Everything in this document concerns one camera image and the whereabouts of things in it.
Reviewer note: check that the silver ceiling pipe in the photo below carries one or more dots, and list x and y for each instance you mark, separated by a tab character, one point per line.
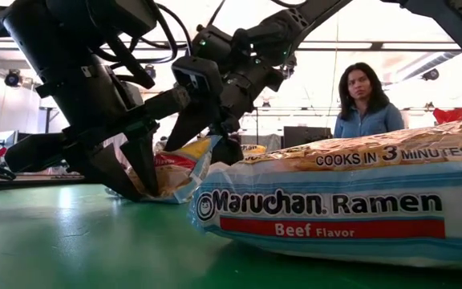
435	60

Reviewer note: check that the spicy chicken noodle packet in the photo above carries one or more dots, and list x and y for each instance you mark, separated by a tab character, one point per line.
455	115

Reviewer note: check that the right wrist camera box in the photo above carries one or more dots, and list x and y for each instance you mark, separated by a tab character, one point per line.
197	76

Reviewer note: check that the creamy chicken ramen packet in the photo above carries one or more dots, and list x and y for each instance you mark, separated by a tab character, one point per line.
254	149

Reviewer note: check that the person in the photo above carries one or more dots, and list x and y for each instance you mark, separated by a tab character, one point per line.
369	120

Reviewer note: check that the Maruchan beef ramen packet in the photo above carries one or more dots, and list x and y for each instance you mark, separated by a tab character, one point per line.
179	172
335	180

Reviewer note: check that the black ceiling spotlight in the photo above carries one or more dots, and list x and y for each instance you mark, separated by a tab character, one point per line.
430	74
12	77

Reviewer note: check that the black horizontal pipe rail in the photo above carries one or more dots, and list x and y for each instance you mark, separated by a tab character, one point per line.
315	108

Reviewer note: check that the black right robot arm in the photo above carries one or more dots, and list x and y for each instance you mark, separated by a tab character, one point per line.
455	24

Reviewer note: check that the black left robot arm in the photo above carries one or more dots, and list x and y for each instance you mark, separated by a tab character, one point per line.
54	40

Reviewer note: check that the black monitor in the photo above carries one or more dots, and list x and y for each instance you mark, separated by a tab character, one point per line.
307	136

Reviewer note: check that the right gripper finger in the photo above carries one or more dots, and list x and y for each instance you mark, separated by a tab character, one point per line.
193	126
227	150

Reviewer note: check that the green table mat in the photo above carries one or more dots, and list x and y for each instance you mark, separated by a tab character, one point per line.
74	241

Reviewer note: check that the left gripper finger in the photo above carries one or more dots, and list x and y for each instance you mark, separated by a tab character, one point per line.
143	160
106	168

